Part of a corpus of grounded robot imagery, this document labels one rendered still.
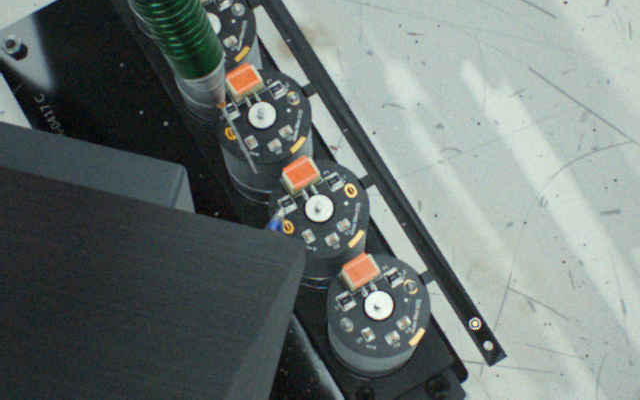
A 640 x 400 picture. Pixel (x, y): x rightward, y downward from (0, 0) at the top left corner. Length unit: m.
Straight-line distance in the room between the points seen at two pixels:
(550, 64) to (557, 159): 0.03
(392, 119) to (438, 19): 0.04
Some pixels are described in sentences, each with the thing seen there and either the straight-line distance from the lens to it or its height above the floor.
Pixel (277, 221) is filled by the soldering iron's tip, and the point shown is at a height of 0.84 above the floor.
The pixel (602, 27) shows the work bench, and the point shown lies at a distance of 0.39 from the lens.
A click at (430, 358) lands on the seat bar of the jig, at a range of 0.34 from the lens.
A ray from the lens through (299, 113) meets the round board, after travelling 0.31.
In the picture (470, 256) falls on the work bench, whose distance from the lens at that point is 0.37.
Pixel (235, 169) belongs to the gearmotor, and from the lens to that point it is 0.32.
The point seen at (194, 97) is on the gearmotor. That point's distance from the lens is 0.34.
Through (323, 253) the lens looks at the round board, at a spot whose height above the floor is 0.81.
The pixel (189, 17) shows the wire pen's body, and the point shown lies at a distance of 0.23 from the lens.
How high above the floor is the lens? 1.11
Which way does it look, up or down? 75 degrees down
